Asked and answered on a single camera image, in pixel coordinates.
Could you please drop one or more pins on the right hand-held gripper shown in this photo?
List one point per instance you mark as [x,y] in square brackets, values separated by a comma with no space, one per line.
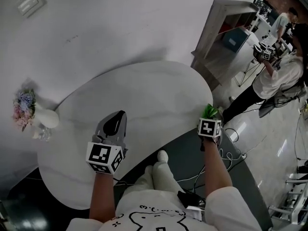
[208,127]

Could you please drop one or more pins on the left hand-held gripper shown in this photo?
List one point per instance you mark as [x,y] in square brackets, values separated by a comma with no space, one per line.
[102,154]

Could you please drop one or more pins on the green cloth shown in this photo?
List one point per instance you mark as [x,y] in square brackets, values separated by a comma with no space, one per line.
[209,112]

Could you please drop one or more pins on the person's right forearm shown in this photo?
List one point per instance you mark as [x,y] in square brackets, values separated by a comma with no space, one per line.
[216,170]

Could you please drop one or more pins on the person's left forearm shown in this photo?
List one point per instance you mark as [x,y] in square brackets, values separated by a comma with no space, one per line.
[102,196]

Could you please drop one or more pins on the white marble tabletop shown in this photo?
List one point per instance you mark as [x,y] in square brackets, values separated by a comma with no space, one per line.
[134,93]

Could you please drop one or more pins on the dark grey round rug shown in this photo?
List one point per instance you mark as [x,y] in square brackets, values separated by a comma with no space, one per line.
[192,150]

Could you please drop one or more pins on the person's white shoe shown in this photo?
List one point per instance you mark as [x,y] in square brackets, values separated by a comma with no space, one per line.
[162,156]

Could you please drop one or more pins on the white ceramic vase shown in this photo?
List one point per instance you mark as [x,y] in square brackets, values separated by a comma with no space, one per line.
[47,117]

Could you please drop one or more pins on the person's white trousers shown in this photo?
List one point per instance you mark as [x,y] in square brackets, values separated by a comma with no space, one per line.
[157,177]

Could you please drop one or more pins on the clear glass ornament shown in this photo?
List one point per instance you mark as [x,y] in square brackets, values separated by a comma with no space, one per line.
[42,133]

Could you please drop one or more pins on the black waist pouch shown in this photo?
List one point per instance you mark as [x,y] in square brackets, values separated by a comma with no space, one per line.
[190,198]

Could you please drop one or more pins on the grey wooden shelf unit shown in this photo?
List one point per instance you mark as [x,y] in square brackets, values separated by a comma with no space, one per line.
[211,44]

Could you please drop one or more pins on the blue storage box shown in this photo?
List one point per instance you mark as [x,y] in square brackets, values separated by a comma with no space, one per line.
[235,40]

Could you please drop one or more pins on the pastel flower bouquet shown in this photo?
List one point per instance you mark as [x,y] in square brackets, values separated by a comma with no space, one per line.
[22,107]

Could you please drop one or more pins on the person's white printed shirt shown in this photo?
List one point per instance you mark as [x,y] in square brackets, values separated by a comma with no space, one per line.
[168,213]

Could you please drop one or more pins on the metal frame stand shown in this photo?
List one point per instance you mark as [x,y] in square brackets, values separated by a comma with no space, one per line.
[291,201]

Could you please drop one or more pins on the grey wall panel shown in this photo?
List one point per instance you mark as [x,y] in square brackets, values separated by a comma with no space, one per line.
[30,1]

